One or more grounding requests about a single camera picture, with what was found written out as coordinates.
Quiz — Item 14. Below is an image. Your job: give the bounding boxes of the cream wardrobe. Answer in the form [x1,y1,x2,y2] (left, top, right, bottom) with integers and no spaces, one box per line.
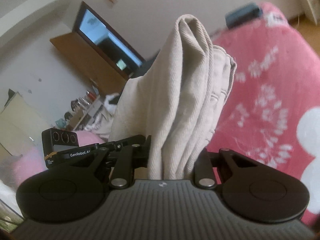
[0,91,52,157]

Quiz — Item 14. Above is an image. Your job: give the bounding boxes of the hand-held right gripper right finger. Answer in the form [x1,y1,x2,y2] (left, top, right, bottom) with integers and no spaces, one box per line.
[194,148,262,190]

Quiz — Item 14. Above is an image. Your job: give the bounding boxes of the wooden dresser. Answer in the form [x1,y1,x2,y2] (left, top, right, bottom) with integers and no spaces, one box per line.
[50,31,128,92]

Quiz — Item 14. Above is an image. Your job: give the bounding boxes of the pink plush pillow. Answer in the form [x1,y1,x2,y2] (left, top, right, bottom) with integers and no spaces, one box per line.
[11,130,108,180]

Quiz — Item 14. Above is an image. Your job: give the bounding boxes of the folded blue jeans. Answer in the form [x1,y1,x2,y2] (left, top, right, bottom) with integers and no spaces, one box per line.
[224,2,263,28]

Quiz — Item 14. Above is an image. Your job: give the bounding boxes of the wooden framed mirror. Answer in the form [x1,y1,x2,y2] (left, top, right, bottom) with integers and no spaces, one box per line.
[72,1,147,78]

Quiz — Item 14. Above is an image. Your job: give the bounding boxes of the white water dispenser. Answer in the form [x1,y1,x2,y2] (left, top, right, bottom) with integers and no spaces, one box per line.
[303,0,320,24]

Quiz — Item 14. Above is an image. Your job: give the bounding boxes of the beige shirt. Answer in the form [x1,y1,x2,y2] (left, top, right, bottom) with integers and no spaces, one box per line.
[109,14,237,180]

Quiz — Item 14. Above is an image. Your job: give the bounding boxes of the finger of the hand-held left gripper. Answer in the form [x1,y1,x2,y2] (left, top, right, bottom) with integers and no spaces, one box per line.
[99,134,147,153]

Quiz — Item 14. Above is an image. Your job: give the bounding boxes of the cluttered side desk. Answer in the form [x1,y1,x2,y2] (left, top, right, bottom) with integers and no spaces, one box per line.
[54,87,110,133]

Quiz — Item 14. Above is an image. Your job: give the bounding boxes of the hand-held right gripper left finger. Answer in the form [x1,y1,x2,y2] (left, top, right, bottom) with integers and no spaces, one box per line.
[72,135,152,190]

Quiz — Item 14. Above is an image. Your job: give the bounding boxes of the pink floral blanket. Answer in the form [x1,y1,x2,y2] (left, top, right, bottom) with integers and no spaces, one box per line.
[204,1,320,222]

